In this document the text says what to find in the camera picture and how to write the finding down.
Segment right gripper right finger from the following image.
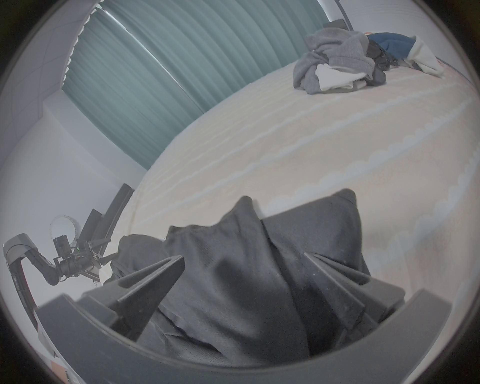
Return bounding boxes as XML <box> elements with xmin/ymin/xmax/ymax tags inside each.
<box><xmin>303</xmin><ymin>252</ymin><xmax>406</xmax><ymax>341</ymax></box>

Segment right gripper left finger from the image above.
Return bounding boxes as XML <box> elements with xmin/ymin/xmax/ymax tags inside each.
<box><xmin>80</xmin><ymin>255</ymin><xmax>186</xmax><ymax>341</ymax></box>

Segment black T-shirt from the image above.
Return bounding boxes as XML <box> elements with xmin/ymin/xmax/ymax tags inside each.
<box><xmin>103</xmin><ymin>188</ymin><xmax>372</xmax><ymax>368</ymax></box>

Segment pile of clothes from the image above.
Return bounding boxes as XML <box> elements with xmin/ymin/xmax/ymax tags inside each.
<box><xmin>292</xmin><ymin>28</ymin><xmax>445</xmax><ymax>95</ymax></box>

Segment bed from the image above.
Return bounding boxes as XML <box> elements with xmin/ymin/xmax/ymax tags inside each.
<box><xmin>127</xmin><ymin>0</ymin><xmax>480</xmax><ymax>312</ymax></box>

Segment blue-green curtain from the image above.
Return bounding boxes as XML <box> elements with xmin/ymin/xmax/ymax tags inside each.
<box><xmin>62</xmin><ymin>11</ymin><xmax>207</xmax><ymax>171</ymax></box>
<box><xmin>94</xmin><ymin>0</ymin><xmax>331</xmax><ymax>113</ymax></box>

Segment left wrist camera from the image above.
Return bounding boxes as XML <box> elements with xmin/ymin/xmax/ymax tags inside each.
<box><xmin>52</xmin><ymin>235</ymin><xmax>71</xmax><ymax>259</ymax></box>

